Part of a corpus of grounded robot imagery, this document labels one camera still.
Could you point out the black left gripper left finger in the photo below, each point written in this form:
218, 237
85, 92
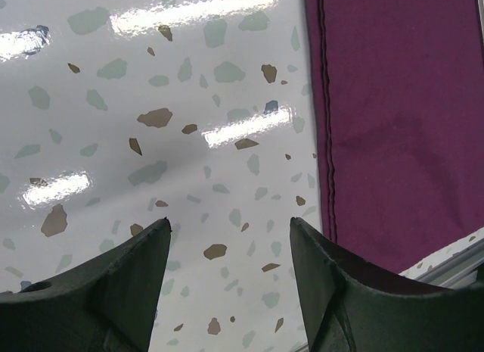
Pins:
108, 303

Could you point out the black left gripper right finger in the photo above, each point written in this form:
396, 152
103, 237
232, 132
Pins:
350, 304

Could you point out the purple surgical drape cloth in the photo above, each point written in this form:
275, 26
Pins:
398, 96

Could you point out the aluminium table edge rail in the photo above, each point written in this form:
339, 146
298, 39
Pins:
458, 272

